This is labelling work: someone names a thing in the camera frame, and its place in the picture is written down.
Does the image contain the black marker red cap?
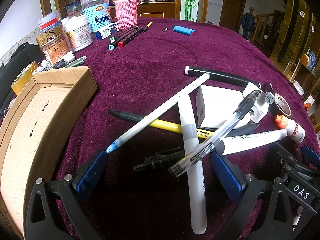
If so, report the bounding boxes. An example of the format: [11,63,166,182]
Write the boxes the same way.
[118,28,144,48]

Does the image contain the green pen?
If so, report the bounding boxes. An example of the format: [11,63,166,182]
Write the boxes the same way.
[64,56,87,68]

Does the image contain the black marker pink cap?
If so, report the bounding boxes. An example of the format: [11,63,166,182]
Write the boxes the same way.
[184,66,261,88]

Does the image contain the long white brush pen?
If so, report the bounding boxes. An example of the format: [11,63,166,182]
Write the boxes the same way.
[105,73,210,153]

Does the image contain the large white charger block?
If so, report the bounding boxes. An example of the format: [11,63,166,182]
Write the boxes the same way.
[196,85,244,129]

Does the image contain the small white charger cube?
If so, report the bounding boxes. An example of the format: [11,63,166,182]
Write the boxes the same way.
[242,82,275,123]

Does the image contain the black sofa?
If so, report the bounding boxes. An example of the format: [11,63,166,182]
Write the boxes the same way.
[0,42,44,119]

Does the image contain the black mechanical pencil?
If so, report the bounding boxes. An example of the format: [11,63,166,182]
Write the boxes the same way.
[133,147,185,171]

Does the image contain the white supplement jar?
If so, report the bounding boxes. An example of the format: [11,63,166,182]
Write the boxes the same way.
[61,14,93,52]

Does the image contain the purple velvet tablecloth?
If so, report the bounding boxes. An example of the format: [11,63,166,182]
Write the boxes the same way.
[56,17,319,239]

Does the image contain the blue label plastic jar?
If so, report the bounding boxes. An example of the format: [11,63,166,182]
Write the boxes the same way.
[81,0,111,33]

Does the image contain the small blue white box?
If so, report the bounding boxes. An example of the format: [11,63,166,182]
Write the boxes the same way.
[95,22,119,40]

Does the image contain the brown wooden door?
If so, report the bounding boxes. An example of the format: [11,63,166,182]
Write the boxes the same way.
[219,0,246,33]

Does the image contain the black pen orange cap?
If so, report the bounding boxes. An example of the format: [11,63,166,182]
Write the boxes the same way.
[143,22,152,33]

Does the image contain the wooden staircase railing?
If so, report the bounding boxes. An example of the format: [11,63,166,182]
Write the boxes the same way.
[249,9,285,52]

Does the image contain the black marker blue cap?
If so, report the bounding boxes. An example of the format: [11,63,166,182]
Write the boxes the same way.
[108,30,135,50]

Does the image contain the yellow black pen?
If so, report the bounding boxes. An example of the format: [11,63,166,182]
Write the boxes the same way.
[108,110,214,139]

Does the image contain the white bottle orange cap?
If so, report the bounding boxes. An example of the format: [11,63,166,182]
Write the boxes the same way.
[274,115,305,144]

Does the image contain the clear black gel pen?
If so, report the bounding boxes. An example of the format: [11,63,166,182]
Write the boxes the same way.
[169,90,261,178]

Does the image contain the black marker green cap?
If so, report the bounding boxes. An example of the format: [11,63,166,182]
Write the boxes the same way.
[110,25,138,43]

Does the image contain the black tape roll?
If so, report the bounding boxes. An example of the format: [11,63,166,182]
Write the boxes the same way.
[269,93,292,118]

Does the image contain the yellow packing tape roll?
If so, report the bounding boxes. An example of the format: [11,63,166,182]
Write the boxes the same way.
[11,61,37,96]

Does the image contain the white red bucket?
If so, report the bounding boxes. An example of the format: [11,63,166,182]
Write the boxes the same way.
[292,80,304,96]

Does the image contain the pink knitted bottle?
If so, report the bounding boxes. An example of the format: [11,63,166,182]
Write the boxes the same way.
[114,0,142,29]

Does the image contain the white grey marker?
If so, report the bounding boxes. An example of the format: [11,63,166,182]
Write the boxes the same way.
[177,95,207,235]

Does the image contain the toothpick jar red lid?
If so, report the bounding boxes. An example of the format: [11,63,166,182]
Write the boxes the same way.
[36,17,74,67]

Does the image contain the bamboo painted pillar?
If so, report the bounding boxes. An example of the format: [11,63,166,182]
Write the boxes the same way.
[180,0,200,22]

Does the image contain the brown cardboard box tray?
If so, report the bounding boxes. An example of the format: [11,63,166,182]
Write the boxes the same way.
[1,66,97,239]

